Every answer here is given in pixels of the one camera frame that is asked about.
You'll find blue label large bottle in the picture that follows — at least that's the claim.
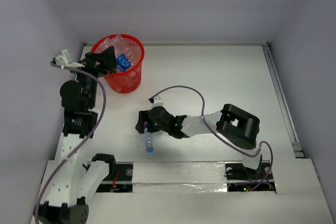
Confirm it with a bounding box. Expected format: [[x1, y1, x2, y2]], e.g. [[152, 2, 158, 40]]
[[116, 54, 132, 72]]

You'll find large clear plastic bottle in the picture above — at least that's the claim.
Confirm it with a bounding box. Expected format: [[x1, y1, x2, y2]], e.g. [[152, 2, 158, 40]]
[[100, 34, 138, 66]]

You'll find blue cap small bottle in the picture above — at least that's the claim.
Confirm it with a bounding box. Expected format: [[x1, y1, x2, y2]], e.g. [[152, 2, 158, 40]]
[[144, 127, 154, 153]]

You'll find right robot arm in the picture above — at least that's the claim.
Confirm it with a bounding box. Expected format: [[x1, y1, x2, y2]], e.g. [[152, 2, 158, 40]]
[[135, 104, 262, 178]]

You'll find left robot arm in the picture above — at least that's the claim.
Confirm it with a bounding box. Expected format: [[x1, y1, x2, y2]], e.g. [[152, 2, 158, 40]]
[[33, 46, 117, 223]]

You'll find red mesh plastic bin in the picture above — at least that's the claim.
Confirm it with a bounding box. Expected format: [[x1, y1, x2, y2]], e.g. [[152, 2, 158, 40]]
[[91, 34, 145, 93]]

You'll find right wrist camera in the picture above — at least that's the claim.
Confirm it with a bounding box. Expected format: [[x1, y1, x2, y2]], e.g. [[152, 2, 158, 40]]
[[149, 95, 164, 108]]

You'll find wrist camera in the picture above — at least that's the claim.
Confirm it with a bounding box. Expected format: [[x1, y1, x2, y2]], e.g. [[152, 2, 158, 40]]
[[149, 95, 164, 108], [50, 49, 84, 71]]

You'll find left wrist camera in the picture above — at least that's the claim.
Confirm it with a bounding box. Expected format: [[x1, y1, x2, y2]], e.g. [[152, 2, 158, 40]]
[[50, 49, 84, 71]]

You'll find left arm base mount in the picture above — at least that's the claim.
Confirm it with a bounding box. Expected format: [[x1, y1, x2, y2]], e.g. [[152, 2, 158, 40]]
[[96, 163, 133, 193]]

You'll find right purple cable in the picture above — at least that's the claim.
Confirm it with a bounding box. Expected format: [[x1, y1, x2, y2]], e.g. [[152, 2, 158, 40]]
[[152, 86, 273, 192]]

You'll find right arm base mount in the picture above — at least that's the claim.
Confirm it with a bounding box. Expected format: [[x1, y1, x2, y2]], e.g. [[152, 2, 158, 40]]
[[224, 162, 276, 192]]

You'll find aluminium rail right edge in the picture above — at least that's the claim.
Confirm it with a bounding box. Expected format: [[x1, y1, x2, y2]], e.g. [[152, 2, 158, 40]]
[[262, 43, 305, 159]]

